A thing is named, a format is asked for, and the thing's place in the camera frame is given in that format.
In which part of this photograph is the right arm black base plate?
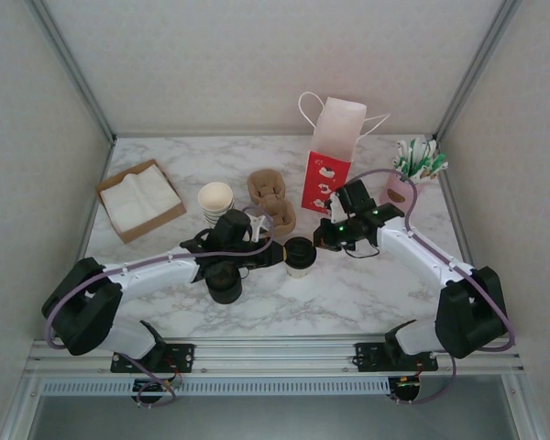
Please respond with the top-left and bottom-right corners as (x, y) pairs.
(355, 341), (440, 373)

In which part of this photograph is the aluminium frame post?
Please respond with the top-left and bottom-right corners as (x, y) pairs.
(433, 0), (526, 141)
(27, 0), (118, 143)

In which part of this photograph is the grey slotted cable duct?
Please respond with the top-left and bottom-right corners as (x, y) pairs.
(40, 378), (391, 396)

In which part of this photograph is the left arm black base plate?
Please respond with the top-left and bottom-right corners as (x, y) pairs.
(109, 342), (196, 373)

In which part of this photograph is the brown cardboard napkin tray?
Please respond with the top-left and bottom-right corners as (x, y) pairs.
(94, 159), (188, 246)

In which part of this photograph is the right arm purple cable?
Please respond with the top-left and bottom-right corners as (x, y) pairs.
(347, 168), (518, 407)

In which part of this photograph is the pink cylindrical sachet holder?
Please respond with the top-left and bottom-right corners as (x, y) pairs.
(379, 171), (424, 210)

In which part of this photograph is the white paper cup stack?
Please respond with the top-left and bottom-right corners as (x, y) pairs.
(197, 181), (236, 229)

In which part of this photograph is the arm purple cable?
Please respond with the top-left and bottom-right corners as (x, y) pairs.
(44, 205), (276, 409)
(347, 168), (518, 407)

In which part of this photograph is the aluminium frame rail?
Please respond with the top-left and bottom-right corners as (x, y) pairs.
(52, 137), (116, 341)
(437, 137), (494, 338)

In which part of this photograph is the black plastic lid stack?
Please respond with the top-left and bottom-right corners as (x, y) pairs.
(204, 263), (243, 305)

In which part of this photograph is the white paper napkin stack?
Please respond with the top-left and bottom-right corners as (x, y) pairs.
(99, 165), (183, 230)

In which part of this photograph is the brown pulp cup carrier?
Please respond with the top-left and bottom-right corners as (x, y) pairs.
(246, 169), (297, 238)

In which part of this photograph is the wide aluminium mounting rail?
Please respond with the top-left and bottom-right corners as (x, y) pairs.
(25, 336), (526, 377)

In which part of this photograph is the black plastic cup lid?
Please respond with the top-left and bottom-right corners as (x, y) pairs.
(283, 236), (316, 270)

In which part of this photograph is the red white paper gift bag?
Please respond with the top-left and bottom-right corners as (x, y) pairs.
(297, 91), (391, 216)

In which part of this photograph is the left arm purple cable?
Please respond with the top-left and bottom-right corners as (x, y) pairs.
(44, 205), (276, 409)

